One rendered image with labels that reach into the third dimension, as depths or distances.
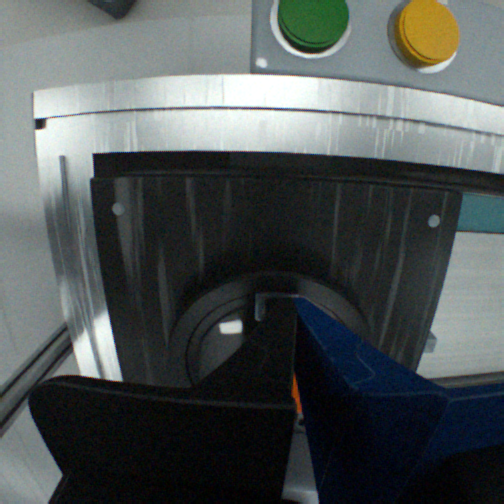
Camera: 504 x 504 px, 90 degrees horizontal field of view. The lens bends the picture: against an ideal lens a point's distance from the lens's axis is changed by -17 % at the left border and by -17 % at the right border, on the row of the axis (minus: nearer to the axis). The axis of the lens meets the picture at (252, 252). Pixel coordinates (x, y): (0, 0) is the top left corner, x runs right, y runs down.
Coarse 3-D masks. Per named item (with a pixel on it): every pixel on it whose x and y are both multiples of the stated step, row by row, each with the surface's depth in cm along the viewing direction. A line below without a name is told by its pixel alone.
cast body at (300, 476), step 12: (300, 420) 13; (300, 432) 12; (300, 444) 12; (300, 456) 11; (288, 468) 11; (300, 468) 11; (312, 468) 11; (288, 480) 10; (300, 480) 10; (312, 480) 10; (288, 492) 10; (300, 492) 10; (312, 492) 10
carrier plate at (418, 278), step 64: (128, 192) 18; (192, 192) 18; (256, 192) 17; (320, 192) 17; (384, 192) 17; (448, 192) 17; (128, 256) 19; (192, 256) 19; (256, 256) 19; (320, 256) 19; (384, 256) 18; (448, 256) 18; (128, 320) 21; (384, 320) 20
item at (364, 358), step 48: (336, 336) 7; (336, 384) 5; (384, 384) 5; (432, 384) 5; (336, 432) 5; (384, 432) 4; (432, 432) 3; (480, 432) 3; (336, 480) 5; (384, 480) 3; (432, 480) 3
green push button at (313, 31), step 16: (288, 0) 14; (304, 0) 14; (320, 0) 14; (336, 0) 14; (288, 16) 14; (304, 16) 14; (320, 16) 14; (336, 16) 14; (288, 32) 14; (304, 32) 14; (320, 32) 14; (336, 32) 14; (304, 48) 15; (320, 48) 15
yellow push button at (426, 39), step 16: (416, 0) 13; (432, 0) 13; (400, 16) 14; (416, 16) 13; (432, 16) 13; (448, 16) 13; (400, 32) 14; (416, 32) 14; (432, 32) 14; (448, 32) 14; (400, 48) 15; (416, 48) 14; (432, 48) 14; (448, 48) 14; (432, 64) 15
